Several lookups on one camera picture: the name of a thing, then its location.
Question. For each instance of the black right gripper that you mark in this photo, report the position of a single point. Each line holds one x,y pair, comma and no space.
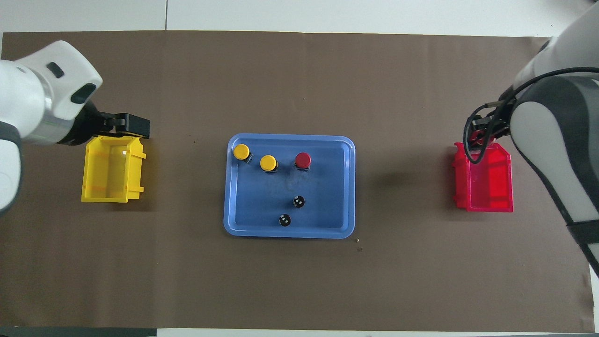
501,125

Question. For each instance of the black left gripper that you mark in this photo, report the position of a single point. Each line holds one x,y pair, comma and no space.
89,126

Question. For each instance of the yellow push button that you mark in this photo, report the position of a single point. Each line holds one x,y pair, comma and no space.
241,151
268,162

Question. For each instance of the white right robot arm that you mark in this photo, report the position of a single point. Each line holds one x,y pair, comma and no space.
552,131

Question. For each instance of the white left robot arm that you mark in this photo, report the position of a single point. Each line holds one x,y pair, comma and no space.
28,93

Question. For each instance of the yellow plastic bin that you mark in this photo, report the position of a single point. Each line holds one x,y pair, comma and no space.
110,173

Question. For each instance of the red plastic bin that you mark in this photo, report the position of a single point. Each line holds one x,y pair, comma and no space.
486,187

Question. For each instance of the blue plastic tray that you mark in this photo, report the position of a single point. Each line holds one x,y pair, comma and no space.
262,206

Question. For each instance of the black cylindrical capacitor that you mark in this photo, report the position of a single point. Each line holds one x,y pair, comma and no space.
298,201
284,220

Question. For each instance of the brown paper mat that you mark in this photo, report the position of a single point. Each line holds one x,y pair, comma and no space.
299,281

